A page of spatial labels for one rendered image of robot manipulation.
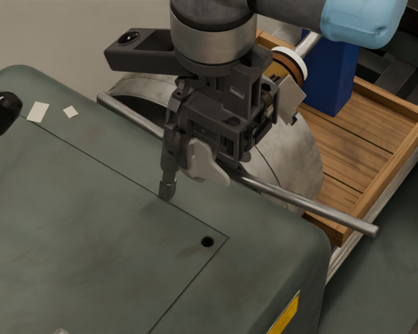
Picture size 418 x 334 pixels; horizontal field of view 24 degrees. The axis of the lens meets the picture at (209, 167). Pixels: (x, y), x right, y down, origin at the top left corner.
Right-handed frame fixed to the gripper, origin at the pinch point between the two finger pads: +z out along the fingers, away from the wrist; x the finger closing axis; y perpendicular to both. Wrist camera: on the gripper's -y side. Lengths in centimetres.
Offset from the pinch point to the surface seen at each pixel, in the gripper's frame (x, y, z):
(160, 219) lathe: -3.6, -2.5, 7.4
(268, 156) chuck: 15.6, -0.5, 14.3
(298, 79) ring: 36.8, -8.5, 23.5
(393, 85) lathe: 65, -4, 46
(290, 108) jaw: 23.4, -2.2, 13.6
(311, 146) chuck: 22.5, 1.9, 17.6
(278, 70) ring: 34.3, -10.7, 21.0
